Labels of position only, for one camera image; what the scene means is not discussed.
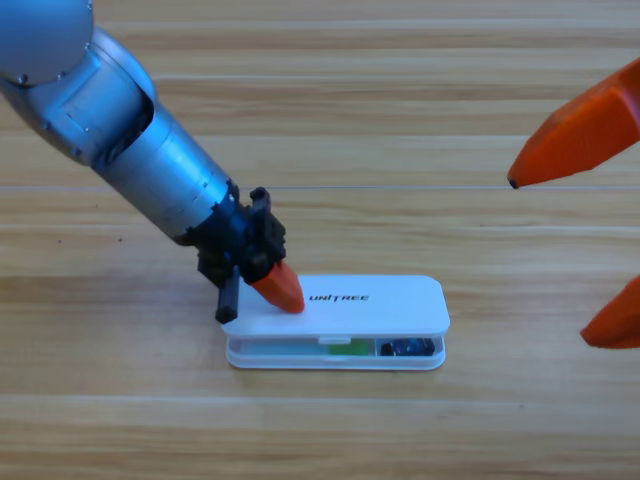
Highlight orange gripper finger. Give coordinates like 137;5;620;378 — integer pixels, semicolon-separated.
506;57;640;191
579;275;640;350

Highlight dark blue eraser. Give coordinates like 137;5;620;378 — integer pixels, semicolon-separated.
375;338;436;357

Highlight white Unitree pencil case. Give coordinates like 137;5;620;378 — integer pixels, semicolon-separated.
221;273;451;371

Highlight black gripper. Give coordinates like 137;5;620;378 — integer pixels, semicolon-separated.
187;179;307;324

